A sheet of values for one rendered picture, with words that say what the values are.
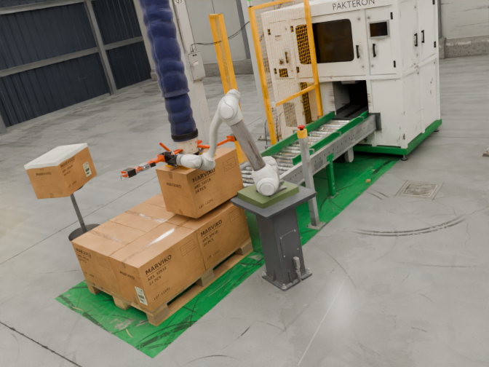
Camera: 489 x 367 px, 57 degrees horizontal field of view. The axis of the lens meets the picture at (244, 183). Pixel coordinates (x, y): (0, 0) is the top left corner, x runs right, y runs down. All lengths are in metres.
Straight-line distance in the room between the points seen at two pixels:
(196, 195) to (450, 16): 9.35
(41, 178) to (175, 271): 2.15
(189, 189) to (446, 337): 2.10
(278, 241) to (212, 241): 0.65
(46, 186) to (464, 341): 4.15
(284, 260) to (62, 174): 2.62
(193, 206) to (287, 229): 0.78
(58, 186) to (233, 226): 2.05
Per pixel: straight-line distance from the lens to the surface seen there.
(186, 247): 3.73
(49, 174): 5.19
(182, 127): 3.72
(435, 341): 3.26
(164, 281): 3.67
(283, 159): 4.86
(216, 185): 3.85
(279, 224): 3.53
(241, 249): 4.23
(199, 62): 5.16
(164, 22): 3.63
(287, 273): 3.75
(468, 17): 12.02
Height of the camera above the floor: 2.20
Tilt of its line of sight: 22 degrees down
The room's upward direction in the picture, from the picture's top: 12 degrees counter-clockwise
